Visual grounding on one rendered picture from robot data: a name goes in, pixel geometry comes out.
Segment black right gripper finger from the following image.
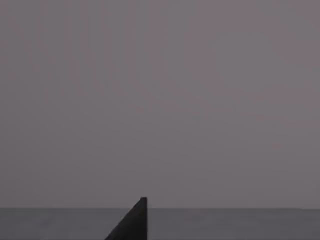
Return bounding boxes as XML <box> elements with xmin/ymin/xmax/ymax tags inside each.
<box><xmin>103</xmin><ymin>196</ymin><xmax>148</xmax><ymax>240</ymax></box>

